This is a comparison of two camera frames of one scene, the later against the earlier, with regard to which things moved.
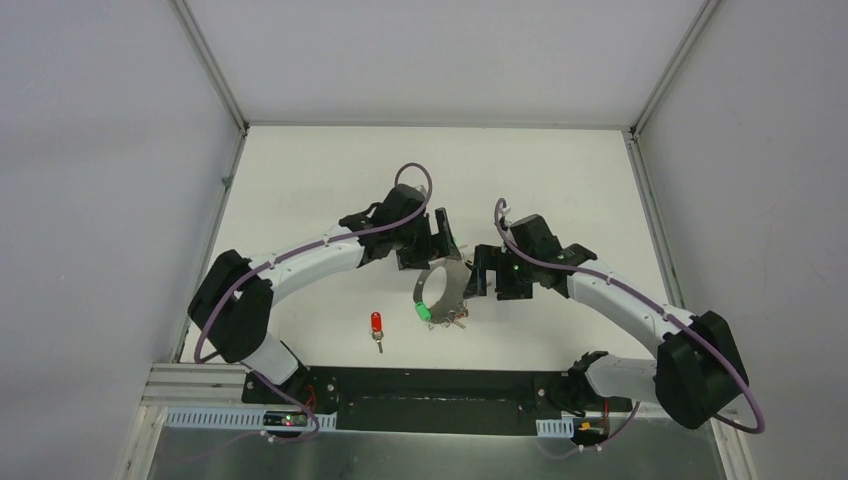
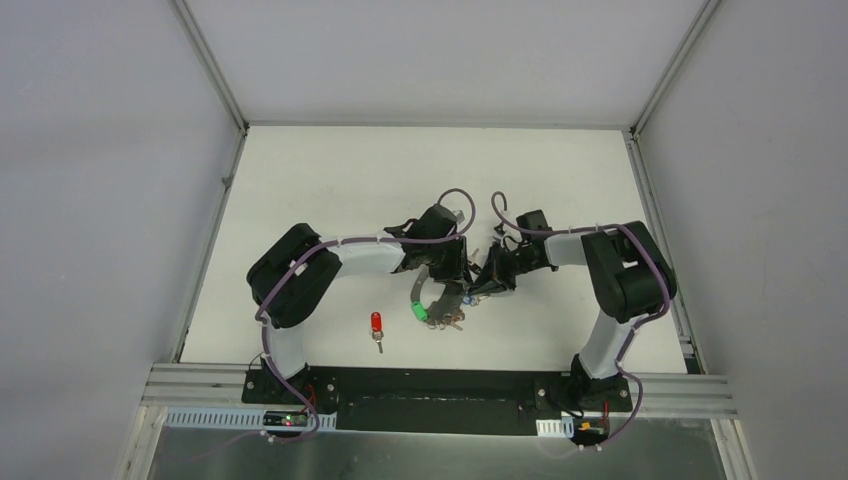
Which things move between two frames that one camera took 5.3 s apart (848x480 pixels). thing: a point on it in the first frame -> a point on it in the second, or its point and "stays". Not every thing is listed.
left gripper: [429, 239] -> [452, 268]
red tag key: [377, 325] stays
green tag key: [423, 311] stays
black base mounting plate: [389, 401] stays
